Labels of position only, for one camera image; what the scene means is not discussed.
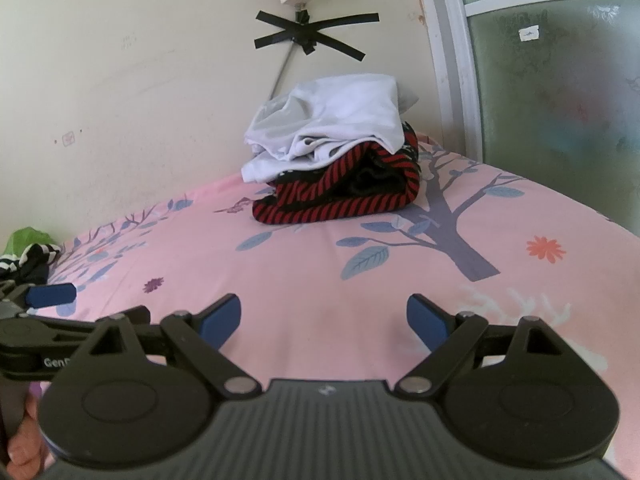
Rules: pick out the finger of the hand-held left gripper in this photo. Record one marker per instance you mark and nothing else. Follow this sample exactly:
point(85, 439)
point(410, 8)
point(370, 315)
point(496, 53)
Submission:
point(52, 296)

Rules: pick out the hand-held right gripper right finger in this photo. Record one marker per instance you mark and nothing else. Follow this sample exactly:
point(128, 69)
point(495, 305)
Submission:
point(425, 322)

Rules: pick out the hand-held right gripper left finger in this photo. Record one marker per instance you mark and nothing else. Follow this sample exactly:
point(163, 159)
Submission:
point(220, 321)

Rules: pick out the white shirt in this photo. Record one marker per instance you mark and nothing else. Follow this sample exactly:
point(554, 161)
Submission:
point(345, 110)

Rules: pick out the person's left hand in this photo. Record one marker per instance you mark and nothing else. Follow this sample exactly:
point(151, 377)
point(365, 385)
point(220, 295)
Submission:
point(25, 452)

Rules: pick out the black white striped cloth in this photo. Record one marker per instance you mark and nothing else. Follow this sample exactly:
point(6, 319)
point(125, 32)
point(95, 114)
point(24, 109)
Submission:
point(30, 260)

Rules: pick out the pink tree-print bedsheet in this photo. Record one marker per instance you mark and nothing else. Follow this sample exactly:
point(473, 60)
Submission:
point(310, 270)

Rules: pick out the black red patterned sweater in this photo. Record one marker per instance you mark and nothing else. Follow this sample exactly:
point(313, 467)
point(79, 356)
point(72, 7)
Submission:
point(345, 205)

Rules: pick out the white-framed frosted window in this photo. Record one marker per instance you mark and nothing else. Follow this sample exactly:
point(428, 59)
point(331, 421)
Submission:
point(560, 110)

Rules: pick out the black tape cross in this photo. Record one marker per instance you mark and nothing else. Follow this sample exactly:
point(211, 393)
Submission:
point(305, 34)

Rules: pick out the white window sticker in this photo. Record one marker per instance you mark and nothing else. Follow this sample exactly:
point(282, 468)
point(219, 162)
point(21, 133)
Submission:
point(529, 33)

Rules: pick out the small wall sticker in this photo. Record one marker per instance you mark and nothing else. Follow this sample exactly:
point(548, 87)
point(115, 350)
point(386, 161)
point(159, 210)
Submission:
point(68, 137)

